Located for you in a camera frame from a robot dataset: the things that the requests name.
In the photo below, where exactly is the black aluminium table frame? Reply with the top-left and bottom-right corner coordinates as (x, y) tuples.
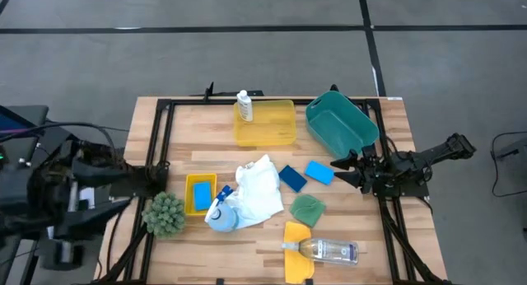
(94, 97), (450, 285)

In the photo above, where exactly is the clear pump bottle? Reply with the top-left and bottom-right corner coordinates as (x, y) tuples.
(281, 236), (360, 266)

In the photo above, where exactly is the white lotion bottle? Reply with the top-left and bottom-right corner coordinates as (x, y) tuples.
(236, 89), (254, 123)

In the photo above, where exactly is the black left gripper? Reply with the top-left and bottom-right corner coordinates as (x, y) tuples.
(7, 152), (136, 241)

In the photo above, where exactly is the blue-trigger spray bottle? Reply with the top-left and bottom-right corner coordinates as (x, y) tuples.
(204, 185), (240, 233)

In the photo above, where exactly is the yellow translucent tray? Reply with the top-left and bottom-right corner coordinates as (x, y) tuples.
(233, 99), (297, 148)

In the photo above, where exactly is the dark floor stand base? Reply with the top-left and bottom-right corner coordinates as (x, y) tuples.
(493, 138), (527, 162)

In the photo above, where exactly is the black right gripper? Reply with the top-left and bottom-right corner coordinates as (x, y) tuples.
(330, 144), (382, 195)

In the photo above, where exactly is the white cloth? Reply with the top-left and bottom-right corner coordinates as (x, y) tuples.
(225, 154), (285, 230)

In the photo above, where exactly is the teal plastic bin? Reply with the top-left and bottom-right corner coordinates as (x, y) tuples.
(305, 90), (380, 161)

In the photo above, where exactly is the dark blue sponge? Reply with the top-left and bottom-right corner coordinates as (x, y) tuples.
(277, 165), (308, 194)

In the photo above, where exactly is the green cloth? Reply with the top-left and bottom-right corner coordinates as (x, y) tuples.
(289, 194), (327, 228)

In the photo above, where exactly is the green artificial plant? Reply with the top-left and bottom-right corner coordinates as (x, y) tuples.
(142, 191), (187, 239)

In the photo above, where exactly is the yellow slotted basket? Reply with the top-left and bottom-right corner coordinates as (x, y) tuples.
(184, 173), (218, 217)

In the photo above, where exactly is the dark side desk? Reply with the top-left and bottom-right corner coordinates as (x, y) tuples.
(0, 105), (49, 129)

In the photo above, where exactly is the yellow cloth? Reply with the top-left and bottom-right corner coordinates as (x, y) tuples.
(282, 221), (315, 285)

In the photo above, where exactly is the black frame bracket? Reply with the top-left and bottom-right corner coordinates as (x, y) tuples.
(190, 81), (264, 104)

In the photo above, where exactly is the light blue sponge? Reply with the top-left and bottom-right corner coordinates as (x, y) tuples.
(304, 160), (335, 186)
(193, 181), (213, 212)

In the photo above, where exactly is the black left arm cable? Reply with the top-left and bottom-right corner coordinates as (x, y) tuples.
(0, 121), (123, 165)

